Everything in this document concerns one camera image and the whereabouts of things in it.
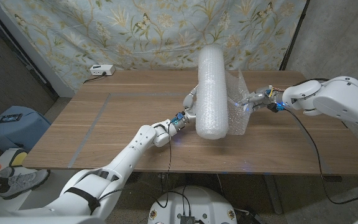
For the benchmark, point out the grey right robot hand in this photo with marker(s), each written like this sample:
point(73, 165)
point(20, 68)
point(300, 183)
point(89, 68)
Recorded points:
point(259, 96)

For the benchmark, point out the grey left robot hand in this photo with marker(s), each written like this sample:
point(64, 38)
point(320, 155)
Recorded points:
point(189, 102)

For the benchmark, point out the bubble wrap roll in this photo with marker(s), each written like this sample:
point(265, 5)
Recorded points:
point(211, 93)

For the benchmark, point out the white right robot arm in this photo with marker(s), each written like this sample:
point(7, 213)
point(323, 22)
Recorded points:
point(331, 99)

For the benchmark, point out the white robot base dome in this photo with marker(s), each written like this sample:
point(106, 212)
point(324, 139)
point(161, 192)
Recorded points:
point(204, 202)

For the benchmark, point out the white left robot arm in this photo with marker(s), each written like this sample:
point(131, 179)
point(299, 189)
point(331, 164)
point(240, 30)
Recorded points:
point(120, 168)

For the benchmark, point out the floral printed backdrop cloth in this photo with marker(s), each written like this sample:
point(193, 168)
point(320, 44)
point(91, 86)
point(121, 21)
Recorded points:
point(259, 31)

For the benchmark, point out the black backdrop stand pole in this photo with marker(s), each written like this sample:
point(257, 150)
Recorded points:
point(294, 34)

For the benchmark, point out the white power strip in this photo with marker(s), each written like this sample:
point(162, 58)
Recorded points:
point(102, 70)

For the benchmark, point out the metal table leg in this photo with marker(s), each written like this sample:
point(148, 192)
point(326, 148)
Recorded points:
point(115, 177)
point(273, 193)

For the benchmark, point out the small black electronics box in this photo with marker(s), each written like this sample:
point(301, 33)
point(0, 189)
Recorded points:
point(187, 219)

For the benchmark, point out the blue grey bin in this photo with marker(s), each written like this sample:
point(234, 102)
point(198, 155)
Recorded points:
point(14, 130)

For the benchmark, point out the white yellow device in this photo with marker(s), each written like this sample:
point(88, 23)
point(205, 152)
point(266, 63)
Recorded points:
point(17, 158)

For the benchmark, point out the grey sneaker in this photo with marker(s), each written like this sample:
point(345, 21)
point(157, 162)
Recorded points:
point(20, 183)

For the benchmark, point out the grey backdrop frame post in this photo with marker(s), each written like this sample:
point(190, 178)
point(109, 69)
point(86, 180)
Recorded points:
point(17, 35)

